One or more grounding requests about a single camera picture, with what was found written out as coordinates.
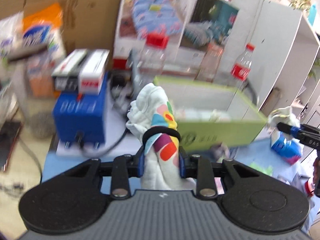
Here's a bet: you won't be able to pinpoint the brown cardboard box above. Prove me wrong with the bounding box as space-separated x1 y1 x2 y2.
1 0 120 53

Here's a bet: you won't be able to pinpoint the black and white carton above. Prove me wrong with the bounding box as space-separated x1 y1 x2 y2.
52 49 110 95

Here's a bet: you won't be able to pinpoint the blue tissue pack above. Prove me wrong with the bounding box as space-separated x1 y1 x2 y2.
271 131 303 165

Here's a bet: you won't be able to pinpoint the black cable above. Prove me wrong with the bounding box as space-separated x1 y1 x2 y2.
17 137 43 183

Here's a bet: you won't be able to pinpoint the black smartphone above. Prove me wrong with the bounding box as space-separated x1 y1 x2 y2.
0 121 22 172

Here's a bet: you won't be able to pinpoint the orange tissue pack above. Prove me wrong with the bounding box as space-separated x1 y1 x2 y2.
22 3 66 98

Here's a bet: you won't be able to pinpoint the white shelf unit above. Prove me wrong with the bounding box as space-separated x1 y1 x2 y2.
249 0 319 115

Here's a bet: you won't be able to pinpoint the green cardboard box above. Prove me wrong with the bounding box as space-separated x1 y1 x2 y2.
154 76 267 151

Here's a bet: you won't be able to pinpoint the white colourful sock bundle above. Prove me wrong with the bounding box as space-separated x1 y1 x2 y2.
126 83 196 190

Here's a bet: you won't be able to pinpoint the blue table mat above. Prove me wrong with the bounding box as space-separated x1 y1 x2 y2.
44 139 307 202

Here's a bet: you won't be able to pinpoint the tall clear plastic container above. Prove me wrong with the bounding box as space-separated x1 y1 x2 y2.
7 47 55 139

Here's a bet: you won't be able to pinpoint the red-capped clear plastic jar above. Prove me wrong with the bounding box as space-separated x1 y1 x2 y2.
138 33 169 82

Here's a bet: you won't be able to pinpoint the red-label cola bottle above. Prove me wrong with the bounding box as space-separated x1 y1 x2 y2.
229 43 255 90

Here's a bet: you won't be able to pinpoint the bedding picture package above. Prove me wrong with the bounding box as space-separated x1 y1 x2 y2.
113 0 239 69

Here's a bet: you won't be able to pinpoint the blue F-400 machine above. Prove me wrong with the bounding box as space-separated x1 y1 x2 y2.
53 75 108 145

